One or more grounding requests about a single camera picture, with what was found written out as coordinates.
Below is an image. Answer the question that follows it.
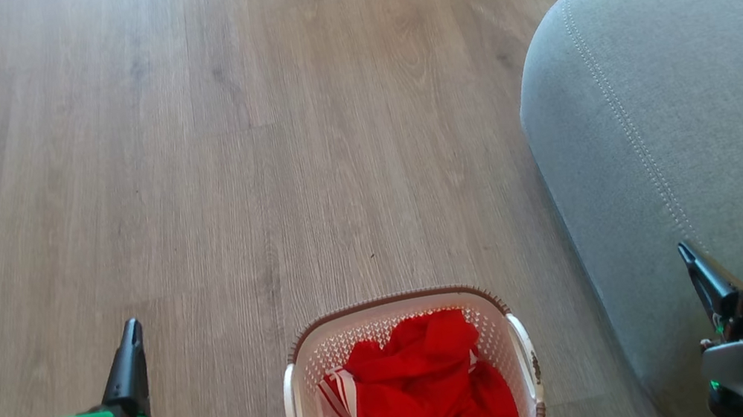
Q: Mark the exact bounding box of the white plastic laundry basket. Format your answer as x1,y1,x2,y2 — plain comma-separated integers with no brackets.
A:
270,272,549,417

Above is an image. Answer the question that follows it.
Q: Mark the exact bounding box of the red garment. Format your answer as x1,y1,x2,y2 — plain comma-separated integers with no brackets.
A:
334,300,521,417

